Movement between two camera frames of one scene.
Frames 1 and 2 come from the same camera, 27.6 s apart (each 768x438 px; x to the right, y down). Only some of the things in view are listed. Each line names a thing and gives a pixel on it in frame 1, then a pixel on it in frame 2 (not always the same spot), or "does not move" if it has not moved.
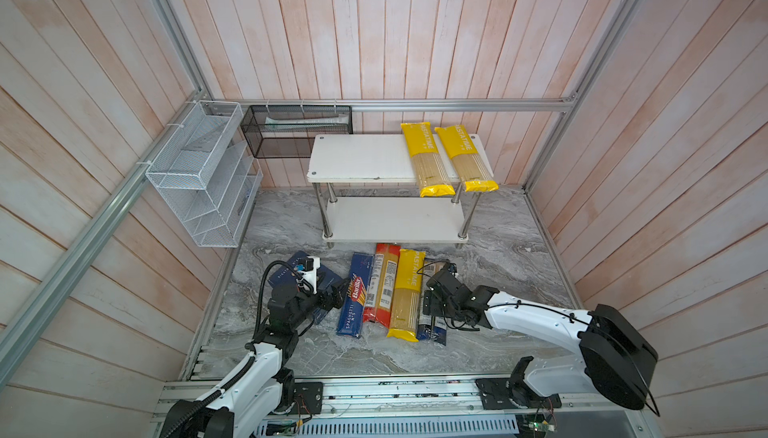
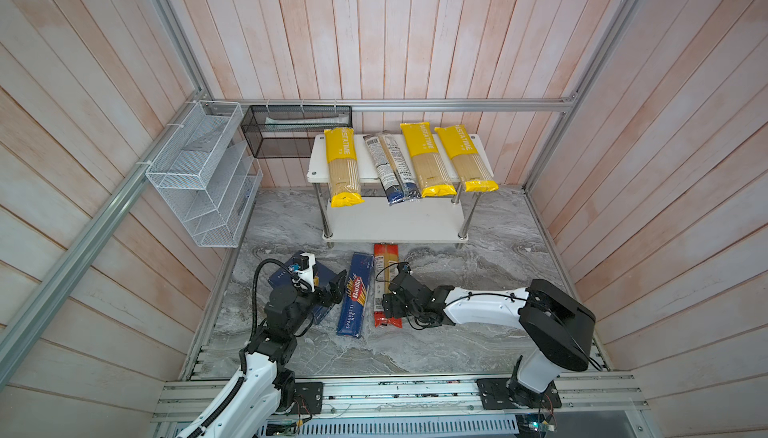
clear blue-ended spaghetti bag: x=431 y=327 -> x=392 y=167
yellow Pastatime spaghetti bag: x=432 y=176 does not move
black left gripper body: x=325 y=303 does not move
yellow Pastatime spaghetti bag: x=466 y=158 does not move
